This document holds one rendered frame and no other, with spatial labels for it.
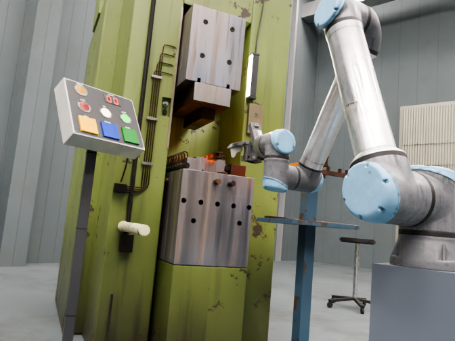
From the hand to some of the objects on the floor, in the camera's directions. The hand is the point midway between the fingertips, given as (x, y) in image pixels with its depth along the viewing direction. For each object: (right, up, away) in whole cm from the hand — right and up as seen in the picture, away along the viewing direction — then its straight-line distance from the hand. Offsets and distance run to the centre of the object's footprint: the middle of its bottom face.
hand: (240, 147), depth 185 cm
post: (-72, -93, -12) cm, 118 cm away
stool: (+115, -140, +223) cm, 287 cm away
